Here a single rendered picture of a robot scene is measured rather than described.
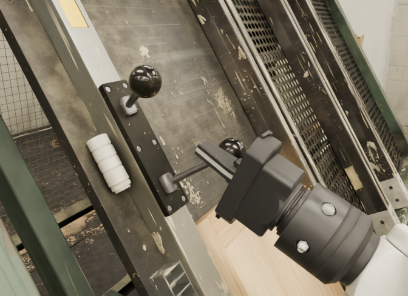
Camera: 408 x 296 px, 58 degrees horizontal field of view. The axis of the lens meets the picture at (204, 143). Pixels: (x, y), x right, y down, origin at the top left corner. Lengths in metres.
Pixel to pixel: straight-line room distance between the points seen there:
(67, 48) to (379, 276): 0.47
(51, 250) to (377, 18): 4.24
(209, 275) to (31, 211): 0.25
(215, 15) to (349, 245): 0.63
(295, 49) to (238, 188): 0.90
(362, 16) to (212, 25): 3.70
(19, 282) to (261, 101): 0.63
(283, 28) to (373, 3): 3.27
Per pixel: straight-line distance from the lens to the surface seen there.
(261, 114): 0.86
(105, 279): 2.65
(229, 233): 0.65
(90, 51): 0.55
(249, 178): 0.41
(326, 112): 1.27
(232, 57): 0.87
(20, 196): 0.52
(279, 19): 1.29
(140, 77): 0.41
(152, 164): 0.51
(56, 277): 0.53
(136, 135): 0.52
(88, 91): 0.54
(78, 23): 0.57
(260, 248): 0.72
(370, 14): 4.51
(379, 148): 1.59
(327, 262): 0.41
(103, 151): 0.50
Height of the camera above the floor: 1.61
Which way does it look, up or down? 18 degrees down
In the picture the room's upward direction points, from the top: straight up
